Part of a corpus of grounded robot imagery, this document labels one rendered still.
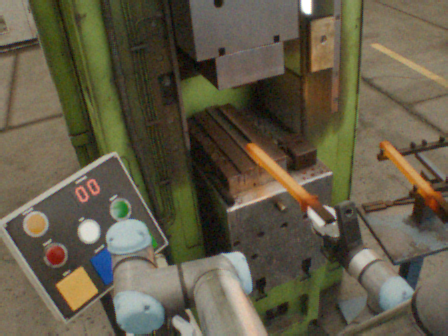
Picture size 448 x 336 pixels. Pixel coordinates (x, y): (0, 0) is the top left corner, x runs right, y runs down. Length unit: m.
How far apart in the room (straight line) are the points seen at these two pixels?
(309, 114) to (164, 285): 1.02
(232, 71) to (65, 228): 0.58
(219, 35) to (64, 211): 0.57
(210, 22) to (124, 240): 0.60
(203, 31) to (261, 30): 0.16
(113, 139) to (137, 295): 0.71
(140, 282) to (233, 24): 0.70
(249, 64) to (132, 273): 0.69
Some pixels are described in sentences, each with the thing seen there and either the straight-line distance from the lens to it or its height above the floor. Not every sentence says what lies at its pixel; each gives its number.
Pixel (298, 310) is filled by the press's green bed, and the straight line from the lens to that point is 2.02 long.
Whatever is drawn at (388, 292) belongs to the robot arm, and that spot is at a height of 1.04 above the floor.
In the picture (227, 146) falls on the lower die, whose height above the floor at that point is 0.99.
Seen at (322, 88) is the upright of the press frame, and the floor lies 1.11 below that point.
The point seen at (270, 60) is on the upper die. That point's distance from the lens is 1.25.
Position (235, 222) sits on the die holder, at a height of 0.86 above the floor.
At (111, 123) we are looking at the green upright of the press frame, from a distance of 1.31.
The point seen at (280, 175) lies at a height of 1.02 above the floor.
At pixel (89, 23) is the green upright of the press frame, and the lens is 1.21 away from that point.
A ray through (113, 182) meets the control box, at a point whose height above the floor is 1.15.
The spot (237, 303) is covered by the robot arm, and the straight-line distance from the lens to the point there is 0.58.
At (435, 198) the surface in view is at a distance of 1.38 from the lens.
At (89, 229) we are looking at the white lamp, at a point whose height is 1.09.
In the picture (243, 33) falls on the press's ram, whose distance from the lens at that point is 1.19.
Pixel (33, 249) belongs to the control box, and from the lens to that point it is 1.08.
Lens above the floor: 1.80
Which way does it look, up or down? 36 degrees down
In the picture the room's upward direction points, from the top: 7 degrees counter-clockwise
